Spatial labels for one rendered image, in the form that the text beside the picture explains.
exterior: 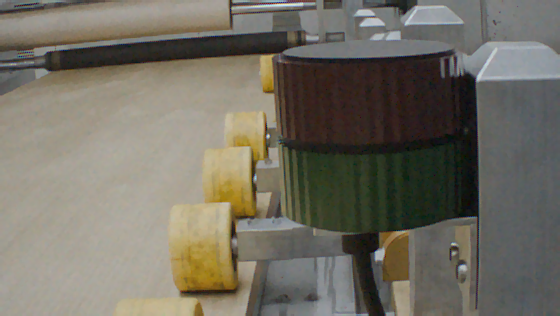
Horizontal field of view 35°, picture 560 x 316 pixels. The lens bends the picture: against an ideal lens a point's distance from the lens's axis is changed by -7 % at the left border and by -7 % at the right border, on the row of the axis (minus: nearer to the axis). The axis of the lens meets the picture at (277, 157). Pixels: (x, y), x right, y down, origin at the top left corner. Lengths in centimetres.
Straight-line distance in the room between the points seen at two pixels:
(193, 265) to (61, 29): 216
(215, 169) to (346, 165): 82
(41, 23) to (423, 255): 250
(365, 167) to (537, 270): 7
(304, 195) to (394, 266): 51
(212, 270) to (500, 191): 58
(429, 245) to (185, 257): 34
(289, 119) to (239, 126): 105
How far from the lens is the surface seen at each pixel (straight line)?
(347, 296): 164
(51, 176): 144
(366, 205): 27
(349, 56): 27
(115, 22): 291
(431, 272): 55
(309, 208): 28
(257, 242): 85
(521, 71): 28
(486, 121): 28
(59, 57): 301
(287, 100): 28
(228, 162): 108
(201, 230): 84
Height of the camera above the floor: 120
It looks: 12 degrees down
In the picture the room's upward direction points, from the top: 4 degrees counter-clockwise
